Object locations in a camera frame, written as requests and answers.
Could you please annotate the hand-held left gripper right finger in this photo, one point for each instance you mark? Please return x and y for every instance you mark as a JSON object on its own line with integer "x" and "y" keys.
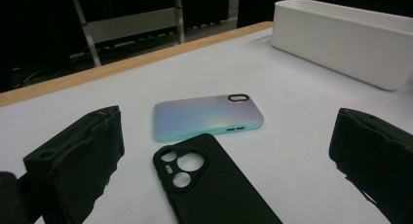
{"x": 376, "y": 152}

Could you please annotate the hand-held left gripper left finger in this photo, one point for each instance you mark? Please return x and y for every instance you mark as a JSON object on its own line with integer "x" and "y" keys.
{"x": 74, "y": 162}

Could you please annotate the white rectangular storage box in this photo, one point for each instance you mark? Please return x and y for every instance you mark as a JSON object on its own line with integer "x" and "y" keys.
{"x": 337, "y": 45}

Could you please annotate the iridescent phone case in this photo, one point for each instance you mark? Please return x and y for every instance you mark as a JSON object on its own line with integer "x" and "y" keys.
{"x": 201, "y": 117}

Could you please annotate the black phone case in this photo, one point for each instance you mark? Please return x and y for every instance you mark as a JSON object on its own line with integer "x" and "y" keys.
{"x": 220, "y": 191}

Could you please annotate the grey metal stand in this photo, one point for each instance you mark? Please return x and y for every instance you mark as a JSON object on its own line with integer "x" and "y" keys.
{"x": 130, "y": 24}

